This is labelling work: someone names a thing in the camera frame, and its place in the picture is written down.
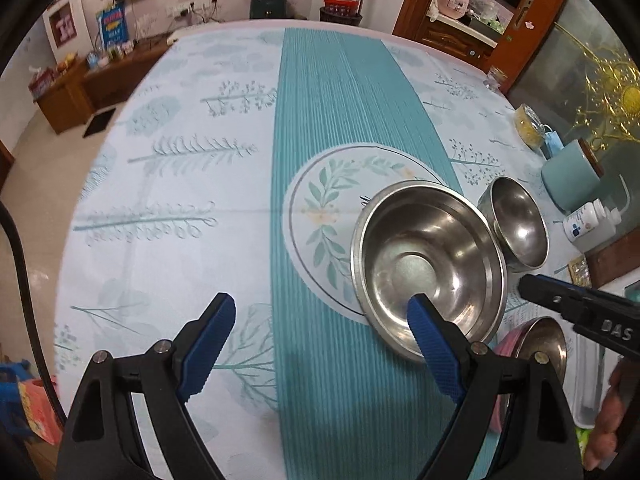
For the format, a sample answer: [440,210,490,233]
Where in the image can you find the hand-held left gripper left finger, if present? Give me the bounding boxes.
[56,292,237,480]

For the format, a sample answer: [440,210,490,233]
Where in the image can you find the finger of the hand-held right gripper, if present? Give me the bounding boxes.
[517,274,601,333]

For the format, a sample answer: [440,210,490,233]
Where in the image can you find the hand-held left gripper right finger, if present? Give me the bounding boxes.
[406,294,585,480]

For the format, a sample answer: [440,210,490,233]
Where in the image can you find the large steel bowl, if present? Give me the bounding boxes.
[350,180,508,365]

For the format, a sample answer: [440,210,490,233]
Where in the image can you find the person's right hand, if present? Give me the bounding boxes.
[585,361,632,471]

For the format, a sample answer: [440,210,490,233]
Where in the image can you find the pill blister pack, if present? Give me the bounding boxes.
[567,256,593,281]

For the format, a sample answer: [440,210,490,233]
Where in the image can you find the pink-sided steel bowl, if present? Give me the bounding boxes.
[492,316,569,436]

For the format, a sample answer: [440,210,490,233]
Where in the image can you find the clear plastic storage box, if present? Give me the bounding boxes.
[570,282,640,431]

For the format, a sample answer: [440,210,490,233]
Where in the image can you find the small steel bowl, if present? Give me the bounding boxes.
[477,176,550,273]

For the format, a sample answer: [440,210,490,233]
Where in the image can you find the white pill bottle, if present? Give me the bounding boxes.
[562,200,608,243]

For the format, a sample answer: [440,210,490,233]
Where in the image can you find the clear squeeze bottle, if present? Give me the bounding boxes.
[570,175,631,255]

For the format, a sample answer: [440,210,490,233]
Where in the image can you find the teal canister with wooden lid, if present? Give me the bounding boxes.
[541,139,605,212]

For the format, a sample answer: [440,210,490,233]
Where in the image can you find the green packet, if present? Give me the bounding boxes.
[575,426,601,466]

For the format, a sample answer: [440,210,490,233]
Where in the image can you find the blue face mask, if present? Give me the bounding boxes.
[540,125,566,158]

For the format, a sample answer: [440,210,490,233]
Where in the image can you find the tree-print teal tablecloth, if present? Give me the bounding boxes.
[52,19,596,480]

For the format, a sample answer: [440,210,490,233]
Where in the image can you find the glass jar with yellow contents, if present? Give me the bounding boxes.
[515,103,546,150]

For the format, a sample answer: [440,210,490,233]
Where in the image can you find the blue bag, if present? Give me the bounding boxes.
[0,357,33,391]

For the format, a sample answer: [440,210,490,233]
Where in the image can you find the small clear glass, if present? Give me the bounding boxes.
[484,66,508,92]

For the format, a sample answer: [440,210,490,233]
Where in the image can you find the frosted glass door gold ornament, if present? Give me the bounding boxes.
[505,0,640,186]

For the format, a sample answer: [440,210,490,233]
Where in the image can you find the black floor mat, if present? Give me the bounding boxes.
[82,108,117,138]

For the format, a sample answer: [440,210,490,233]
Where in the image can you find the brown wooden door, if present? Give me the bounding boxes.
[0,137,16,191]

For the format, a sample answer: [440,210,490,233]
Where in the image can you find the wooden television cabinet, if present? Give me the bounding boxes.
[32,32,173,133]

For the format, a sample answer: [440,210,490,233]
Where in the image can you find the pink tissue box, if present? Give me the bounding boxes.
[27,66,56,98]

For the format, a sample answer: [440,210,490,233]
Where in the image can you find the blue box on cabinet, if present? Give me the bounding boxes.
[96,2,128,43]

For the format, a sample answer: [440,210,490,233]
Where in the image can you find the dark basket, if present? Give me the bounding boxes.
[319,7,364,27]

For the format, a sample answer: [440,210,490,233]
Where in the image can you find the dark green air fryer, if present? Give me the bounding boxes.
[250,0,291,20]

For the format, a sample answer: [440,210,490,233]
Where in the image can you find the black cable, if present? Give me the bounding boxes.
[0,200,68,426]

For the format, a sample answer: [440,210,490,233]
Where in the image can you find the wall power outlets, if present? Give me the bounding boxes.
[167,0,221,16]

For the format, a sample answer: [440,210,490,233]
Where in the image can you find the white wall shelf unit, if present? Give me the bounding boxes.
[42,0,81,51]

